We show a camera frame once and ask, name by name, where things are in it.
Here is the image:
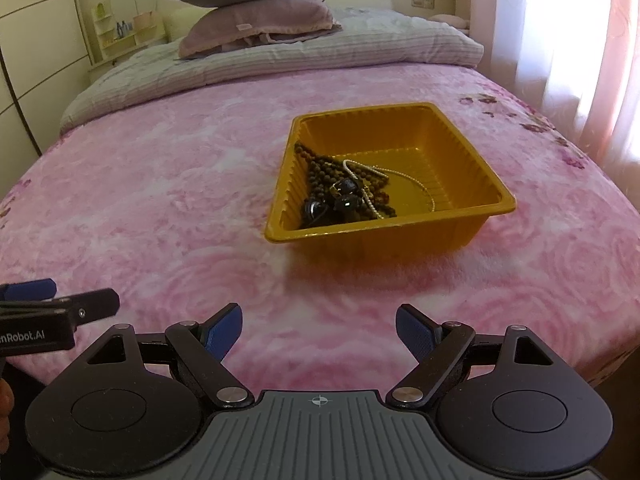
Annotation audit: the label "yellow plastic tray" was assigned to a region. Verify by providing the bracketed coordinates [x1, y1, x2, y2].
[264, 102, 517, 267]

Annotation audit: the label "white pearl necklace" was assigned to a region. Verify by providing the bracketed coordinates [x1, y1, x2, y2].
[342, 159, 436, 220]

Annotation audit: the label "cream wardrobe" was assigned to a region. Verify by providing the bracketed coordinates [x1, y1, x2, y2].
[0, 0, 93, 171]

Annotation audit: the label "pink floral blanket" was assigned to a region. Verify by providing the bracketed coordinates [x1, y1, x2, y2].
[0, 62, 636, 396]

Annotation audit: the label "white patterned curtain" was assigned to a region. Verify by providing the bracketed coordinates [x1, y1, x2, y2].
[470, 0, 640, 171]

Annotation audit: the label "dark brown bead necklace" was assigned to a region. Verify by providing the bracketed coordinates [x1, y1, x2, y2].
[292, 142, 398, 226]

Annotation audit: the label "grey striped quilt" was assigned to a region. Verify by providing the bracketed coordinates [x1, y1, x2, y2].
[60, 7, 485, 133]

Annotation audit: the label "pink pillow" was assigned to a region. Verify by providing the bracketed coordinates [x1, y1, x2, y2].
[177, 0, 343, 60]

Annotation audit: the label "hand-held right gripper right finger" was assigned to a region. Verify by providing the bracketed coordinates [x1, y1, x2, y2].
[386, 303, 563, 409]

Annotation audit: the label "small pink cushion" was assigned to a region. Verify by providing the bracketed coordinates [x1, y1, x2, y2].
[429, 12, 471, 28]

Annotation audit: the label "purple band bracelet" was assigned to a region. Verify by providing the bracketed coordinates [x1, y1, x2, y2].
[299, 199, 330, 227]

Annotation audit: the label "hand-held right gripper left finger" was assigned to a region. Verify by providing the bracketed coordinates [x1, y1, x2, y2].
[85, 303, 255, 409]

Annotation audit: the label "black and grey wristbands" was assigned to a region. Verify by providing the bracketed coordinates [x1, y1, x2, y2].
[331, 177, 365, 222]

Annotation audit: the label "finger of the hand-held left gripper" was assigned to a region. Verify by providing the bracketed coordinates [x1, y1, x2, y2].
[0, 278, 57, 304]
[50, 288, 121, 333]

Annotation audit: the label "cream shelf unit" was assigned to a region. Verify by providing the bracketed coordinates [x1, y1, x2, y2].
[87, 7, 168, 73]

